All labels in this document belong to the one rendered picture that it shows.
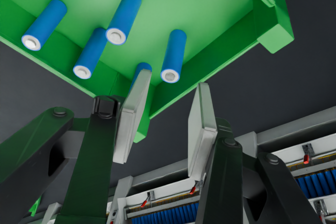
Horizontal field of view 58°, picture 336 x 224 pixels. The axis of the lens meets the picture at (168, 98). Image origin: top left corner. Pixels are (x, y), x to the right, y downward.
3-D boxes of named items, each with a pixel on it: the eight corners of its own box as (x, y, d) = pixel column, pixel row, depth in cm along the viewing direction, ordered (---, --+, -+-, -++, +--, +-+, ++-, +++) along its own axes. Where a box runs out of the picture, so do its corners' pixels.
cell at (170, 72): (190, 36, 32) (183, 78, 27) (178, 46, 33) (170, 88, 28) (177, 26, 31) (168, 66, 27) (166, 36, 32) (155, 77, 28)
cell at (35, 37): (70, 7, 31) (43, 44, 27) (62, 18, 32) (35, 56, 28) (54, -5, 31) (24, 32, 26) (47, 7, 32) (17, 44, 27)
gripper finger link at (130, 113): (125, 165, 15) (110, 162, 15) (144, 109, 22) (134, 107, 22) (135, 112, 14) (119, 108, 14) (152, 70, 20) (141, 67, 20)
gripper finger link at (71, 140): (104, 170, 13) (37, 155, 13) (126, 120, 18) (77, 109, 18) (109, 141, 13) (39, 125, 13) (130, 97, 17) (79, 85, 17)
